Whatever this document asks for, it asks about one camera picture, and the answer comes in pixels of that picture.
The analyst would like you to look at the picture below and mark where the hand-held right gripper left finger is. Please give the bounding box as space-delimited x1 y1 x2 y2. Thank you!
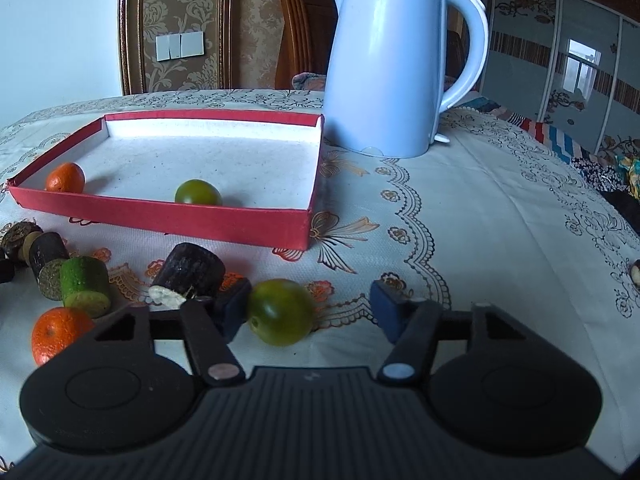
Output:
92 277 253 387

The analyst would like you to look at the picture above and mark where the brown knotty sugarcane piece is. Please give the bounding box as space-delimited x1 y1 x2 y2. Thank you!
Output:
0 221 45 267

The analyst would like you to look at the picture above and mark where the green mandarin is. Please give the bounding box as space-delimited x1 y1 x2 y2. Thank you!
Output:
246 279 317 347
174 179 223 207

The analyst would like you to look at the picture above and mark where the light blue electric kettle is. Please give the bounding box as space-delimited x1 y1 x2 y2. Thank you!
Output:
322 0 490 160

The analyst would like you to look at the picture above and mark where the wooden wall panel frame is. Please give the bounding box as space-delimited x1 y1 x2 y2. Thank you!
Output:
118 0 236 96

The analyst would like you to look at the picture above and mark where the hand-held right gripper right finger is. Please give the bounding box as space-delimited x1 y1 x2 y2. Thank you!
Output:
370 280 538 387

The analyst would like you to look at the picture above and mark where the printed pillow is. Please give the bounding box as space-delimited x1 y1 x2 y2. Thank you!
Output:
292 72 328 92

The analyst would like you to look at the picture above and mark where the green sugarcane piece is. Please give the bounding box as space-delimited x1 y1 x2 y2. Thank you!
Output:
60 256 113 319

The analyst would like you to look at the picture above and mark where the white embroidered tablecloth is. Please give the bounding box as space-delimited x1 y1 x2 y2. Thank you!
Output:
0 89 640 466

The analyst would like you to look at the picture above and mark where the white wall light switch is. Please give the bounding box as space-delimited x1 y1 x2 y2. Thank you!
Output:
155 31 205 61

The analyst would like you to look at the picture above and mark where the wooden headboard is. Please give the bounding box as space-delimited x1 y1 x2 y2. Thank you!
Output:
276 0 463 92

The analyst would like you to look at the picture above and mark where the dark sugarcane piece pale end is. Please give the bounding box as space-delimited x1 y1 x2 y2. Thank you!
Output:
148 242 227 309

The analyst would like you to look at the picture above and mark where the orange mandarin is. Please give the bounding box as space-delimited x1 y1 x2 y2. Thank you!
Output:
45 162 86 194
31 306 96 367

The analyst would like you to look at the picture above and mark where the colourful patterned blanket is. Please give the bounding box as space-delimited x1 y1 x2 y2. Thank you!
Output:
457 92 640 201

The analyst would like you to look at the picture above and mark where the shallow red cardboard box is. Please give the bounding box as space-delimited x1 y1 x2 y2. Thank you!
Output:
6 108 326 251

